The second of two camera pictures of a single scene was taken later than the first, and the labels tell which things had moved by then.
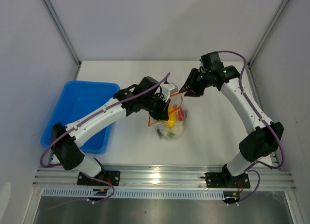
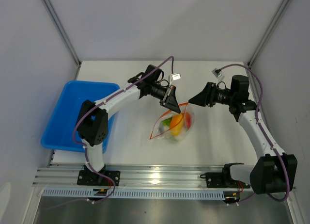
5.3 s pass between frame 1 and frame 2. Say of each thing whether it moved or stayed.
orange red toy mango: moved
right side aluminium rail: stayed
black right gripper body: moved
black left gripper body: moved
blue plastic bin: stayed
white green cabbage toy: moved
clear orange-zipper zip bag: moved
